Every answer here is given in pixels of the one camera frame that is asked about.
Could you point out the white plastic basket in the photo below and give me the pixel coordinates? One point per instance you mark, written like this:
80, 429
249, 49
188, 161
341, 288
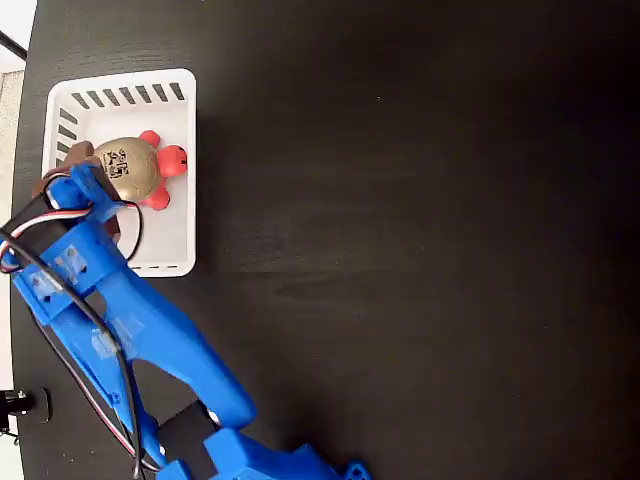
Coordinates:
170, 225

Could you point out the red turtle toy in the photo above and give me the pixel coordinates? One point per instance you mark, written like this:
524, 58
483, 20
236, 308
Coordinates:
135, 165

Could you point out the black table clamp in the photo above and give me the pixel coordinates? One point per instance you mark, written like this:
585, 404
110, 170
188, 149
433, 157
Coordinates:
15, 402

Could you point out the black metal rod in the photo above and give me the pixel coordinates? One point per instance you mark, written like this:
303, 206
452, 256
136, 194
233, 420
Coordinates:
12, 44

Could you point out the blue 3D-printed robot arm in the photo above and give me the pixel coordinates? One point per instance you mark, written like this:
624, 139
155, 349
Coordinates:
165, 340

